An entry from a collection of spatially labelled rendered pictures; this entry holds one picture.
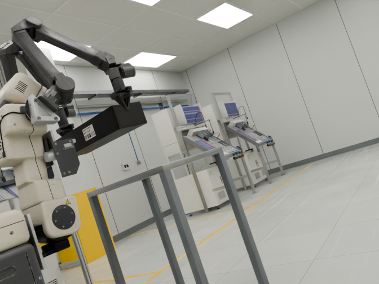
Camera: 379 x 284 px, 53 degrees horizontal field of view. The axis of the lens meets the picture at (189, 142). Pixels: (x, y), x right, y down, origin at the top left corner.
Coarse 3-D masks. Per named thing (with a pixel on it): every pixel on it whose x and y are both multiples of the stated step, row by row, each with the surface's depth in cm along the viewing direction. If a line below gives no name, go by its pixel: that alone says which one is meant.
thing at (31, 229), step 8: (24, 216) 153; (32, 224) 152; (32, 232) 151; (40, 232) 156; (32, 240) 152; (40, 240) 162; (48, 240) 159; (56, 240) 158; (64, 240) 161; (40, 248) 151; (48, 248) 161; (56, 248) 157; (64, 248) 160; (40, 256) 151; (40, 264) 151
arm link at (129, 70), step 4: (108, 56) 177; (112, 56) 178; (108, 60) 176; (112, 60) 176; (108, 64) 176; (112, 64) 176; (116, 64) 178; (120, 64) 179; (124, 64) 181; (128, 64) 181; (108, 68) 177; (124, 68) 178; (128, 68) 179; (132, 68) 179; (104, 72) 182; (124, 72) 178; (128, 72) 178; (132, 72) 179; (124, 76) 179; (128, 76) 179; (132, 76) 181
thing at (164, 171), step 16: (192, 160) 186; (224, 160) 203; (144, 176) 181; (160, 176) 174; (224, 176) 202; (96, 192) 212; (176, 192) 173; (96, 208) 217; (176, 208) 171; (240, 208) 201; (96, 224) 218; (160, 224) 245; (176, 224) 173; (240, 224) 200; (192, 240) 172; (112, 256) 215; (192, 256) 169; (256, 256) 199; (112, 272) 216; (176, 272) 243; (192, 272) 171; (256, 272) 199
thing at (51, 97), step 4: (44, 92) 155; (48, 92) 155; (52, 92) 156; (56, 92) 157; (40, 96) 150; (44, 96) 150; (48, 96) 153; (52, 96) 155; (56, 96) 157; (40, 100) 152; (44, 100) 151; (48, 100) 150; (52, 100) 154; (56, 100) 155; (48, 104) 152; (52, 104) 151; (56, 104) 156; (52, 108) 153; (56, 108) 152
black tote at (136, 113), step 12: (108, 108) 172; (120, 108) 173; (132, 108) 178; (96, 120) 180; (108, 120) 174; (120, 120) 172; (132, 120) 176; (144, 120) 182; (72, 132) 196; (84, 132) 189; (96, 132) 182; (108, 132) 176; (120, 132) 183; (84, 144) 191; (96, 144) 195
